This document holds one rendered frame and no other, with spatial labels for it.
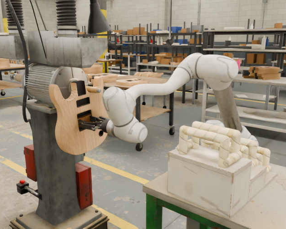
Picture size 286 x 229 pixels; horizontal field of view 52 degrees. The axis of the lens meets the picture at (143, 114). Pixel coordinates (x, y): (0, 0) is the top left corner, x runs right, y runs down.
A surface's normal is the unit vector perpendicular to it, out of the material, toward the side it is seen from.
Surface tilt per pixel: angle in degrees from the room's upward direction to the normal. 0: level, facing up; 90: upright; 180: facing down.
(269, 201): 0
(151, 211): 89
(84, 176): 90
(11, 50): 90
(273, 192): 0
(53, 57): 90
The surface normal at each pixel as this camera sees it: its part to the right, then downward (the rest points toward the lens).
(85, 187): 0.77, 0.16
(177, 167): -0.69, 0.18
